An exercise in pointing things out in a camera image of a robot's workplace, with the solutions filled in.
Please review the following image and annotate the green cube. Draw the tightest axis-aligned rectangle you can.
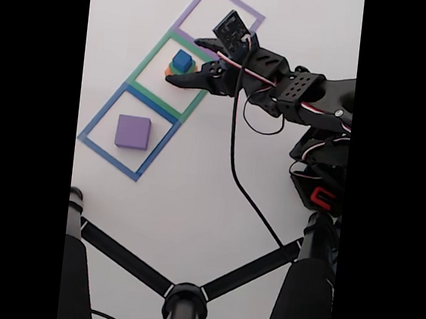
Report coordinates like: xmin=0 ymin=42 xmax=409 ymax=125
xmin=168 ymin=58 xmax=198 ymax=77

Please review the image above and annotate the small blue cube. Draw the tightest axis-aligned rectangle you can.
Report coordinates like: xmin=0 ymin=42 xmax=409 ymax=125
xmin=171 ymin=48 xmax=194 ymax=73

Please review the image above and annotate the orange square block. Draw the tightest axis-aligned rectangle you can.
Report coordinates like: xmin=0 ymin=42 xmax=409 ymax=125
xmin=164 ymin=61 xmax=199 ymax=81

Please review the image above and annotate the purple square block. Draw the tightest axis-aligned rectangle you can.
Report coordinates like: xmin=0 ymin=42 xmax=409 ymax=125
xmin=113 ymin=114 xmax=153 ymax=152

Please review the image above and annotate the red table clamp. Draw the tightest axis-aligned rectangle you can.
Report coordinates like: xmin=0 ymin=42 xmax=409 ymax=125
xmin=309 ymin=184 xmax=339 ymax=214

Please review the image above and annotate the green tape square frame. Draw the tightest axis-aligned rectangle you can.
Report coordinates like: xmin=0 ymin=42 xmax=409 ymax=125
xmin=122 ymin=24 xmax=219 ymax=127

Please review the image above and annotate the blue tape square frame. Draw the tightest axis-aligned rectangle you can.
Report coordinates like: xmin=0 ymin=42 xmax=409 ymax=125
xmin=73 ymin=79 xmax=186 ymax=187

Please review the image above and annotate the black camera tripod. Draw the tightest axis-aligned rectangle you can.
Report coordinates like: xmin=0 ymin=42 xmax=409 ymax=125
xmin=57 ymin=186 xmax=343 ymax=319

